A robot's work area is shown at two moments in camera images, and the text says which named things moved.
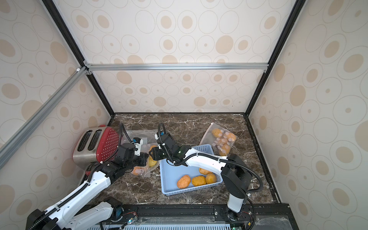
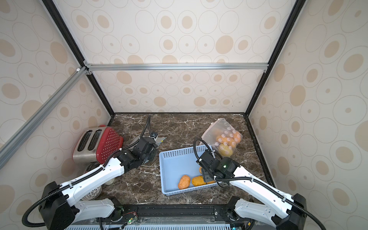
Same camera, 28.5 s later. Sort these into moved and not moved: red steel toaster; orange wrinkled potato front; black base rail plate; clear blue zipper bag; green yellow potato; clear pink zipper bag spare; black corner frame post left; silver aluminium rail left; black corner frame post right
Moved: green yellow potato; clear pink zipper bag spare; clear blue zipper bag
Not moved: orange wrinkled potato front; black corner frame post left; black base rail plate; black corner frame post right; red steel toaster; silver aluminium rail left
